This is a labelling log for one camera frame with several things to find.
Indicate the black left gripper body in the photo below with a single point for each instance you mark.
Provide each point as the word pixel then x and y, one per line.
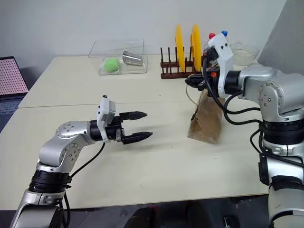
pixel 117 133

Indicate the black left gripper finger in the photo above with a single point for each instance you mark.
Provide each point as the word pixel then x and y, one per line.
pixel 133 115
pixel 137 137

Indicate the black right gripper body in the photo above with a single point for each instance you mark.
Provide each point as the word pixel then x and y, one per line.
pixel 212 80

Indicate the brown paper bag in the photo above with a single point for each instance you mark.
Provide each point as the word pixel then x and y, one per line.
pixel 206 121

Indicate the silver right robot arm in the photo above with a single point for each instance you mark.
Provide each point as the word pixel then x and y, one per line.
pixel 273 95

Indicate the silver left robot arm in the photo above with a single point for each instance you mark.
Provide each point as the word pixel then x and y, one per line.
pixel 54 152

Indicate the brown wooden dish rack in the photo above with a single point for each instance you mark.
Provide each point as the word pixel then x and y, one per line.
pixel 171 74

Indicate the yellow plate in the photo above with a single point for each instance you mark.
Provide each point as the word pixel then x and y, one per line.
pixel 196 47
pixel 179 47

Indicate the clear bowl with white contents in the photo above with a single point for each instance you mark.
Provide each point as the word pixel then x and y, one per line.
pixel 244 53

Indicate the red capped bottle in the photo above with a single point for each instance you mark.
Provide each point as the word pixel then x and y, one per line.
pixel 211 36

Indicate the clear plastic box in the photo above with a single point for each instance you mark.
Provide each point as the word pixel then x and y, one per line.
pixel 133 70

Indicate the blue capped bottle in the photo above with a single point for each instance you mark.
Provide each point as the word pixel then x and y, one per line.
pixel 224 33

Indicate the green round sponge ball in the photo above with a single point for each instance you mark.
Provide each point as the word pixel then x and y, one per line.
pixel 111 65

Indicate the silver metal cup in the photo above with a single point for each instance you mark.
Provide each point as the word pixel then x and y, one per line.
pixel 133 58

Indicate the open laptop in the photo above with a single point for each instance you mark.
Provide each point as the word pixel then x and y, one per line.
pixel 12 76

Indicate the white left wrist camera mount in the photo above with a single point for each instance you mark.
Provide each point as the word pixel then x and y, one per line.
pixel 104 111

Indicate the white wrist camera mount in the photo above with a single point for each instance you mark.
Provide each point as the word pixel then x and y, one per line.
pixel 224 57
pixel 104 111

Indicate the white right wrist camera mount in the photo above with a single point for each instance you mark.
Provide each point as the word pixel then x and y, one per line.
pixel 224 57

